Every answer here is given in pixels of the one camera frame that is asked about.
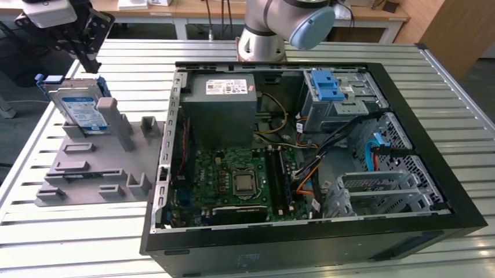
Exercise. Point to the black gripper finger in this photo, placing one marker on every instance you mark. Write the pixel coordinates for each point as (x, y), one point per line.
(66, 40)
(102, 29)

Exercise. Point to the hard disk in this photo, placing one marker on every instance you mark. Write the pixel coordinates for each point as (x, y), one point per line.
(83, 113)

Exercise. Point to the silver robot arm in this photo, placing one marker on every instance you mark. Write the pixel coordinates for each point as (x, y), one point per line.
(259, 43)

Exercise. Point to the grey metal disk bay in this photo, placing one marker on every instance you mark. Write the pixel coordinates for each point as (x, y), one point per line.
(380, 194)

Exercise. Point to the white cardboard box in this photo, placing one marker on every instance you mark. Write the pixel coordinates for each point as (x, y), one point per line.
(134, 5)

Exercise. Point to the black waste bin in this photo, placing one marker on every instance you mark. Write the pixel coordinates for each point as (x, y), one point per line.
(19, 63)

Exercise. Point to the white printed box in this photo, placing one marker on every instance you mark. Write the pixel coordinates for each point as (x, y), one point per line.
(160, 3)

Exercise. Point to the grey metal desk foot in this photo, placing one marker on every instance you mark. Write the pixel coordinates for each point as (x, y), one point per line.
(6, 111)

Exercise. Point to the grey parts rack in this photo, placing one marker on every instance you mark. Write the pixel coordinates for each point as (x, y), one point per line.
(100, 162)

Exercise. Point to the grey power supply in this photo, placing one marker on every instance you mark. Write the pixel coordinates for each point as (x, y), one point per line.
(220, 121)

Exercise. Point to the green motherboard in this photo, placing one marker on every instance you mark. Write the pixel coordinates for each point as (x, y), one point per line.
(216, 162)

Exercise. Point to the blue plastic drive latch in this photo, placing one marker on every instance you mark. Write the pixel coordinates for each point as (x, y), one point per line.
(324, 84)

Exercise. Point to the black CPU socket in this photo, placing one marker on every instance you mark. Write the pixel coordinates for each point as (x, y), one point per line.
(246, 169)

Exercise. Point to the grey metal drive cage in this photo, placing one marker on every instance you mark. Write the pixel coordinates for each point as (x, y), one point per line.
(320, 116)

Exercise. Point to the silver CPU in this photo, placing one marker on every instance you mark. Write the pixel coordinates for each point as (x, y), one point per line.
(244, 183)

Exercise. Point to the black graphics card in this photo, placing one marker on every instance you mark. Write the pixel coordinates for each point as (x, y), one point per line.
(239, 215)

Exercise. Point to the black PC case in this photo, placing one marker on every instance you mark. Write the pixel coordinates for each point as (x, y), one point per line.
(271, 255)

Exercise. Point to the brown wooden cabinet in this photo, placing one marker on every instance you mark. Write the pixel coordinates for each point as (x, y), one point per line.
(457, 34)

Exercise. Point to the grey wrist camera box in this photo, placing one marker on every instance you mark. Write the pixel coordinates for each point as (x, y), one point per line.
(50, 14)

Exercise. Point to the wooden desk white frame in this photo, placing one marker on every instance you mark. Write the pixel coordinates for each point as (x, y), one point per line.
(174, 10)

